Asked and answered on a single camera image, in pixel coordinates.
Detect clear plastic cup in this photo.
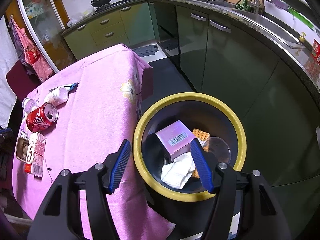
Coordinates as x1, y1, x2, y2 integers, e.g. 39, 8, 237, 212
202, 137, 231, 164

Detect orange foam fruit net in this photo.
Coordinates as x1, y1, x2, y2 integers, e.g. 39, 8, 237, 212
191, 128, 210, 179

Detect white foam fruit net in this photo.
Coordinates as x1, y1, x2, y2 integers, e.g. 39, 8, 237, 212
161, 152, 196, 190

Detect pink cardboard box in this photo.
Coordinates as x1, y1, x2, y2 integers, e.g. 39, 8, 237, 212
156, 120, 196, 162

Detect red white milk carton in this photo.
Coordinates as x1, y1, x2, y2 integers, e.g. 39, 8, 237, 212
15, 132, 47, 179

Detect red cola can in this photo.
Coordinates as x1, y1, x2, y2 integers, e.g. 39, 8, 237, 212
26, 102, 58, 133

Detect white plastic bottle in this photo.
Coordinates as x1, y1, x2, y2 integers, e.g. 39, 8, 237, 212
44, 86, 69, 106

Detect clear plastic lid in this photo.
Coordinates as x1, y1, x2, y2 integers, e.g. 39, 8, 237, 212
22, 97, 38, 114

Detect yellow rimmed trash bin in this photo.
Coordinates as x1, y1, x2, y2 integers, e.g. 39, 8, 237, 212
132, 91, 248, 203

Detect green kitchen cabinets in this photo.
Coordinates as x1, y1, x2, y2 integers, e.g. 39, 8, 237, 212
62, 2, 155, 60

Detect blue floor mat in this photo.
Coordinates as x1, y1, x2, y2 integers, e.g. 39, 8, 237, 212
132, 44, 159, 57

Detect pink hanging apron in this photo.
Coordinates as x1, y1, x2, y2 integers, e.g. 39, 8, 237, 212
8, 15, 55, 83

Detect white hanging cloth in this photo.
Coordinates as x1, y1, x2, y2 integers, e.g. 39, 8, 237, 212
0, 16, 18, 128

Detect black wok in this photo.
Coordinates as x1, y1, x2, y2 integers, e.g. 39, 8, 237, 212
91, 0, 112, 8

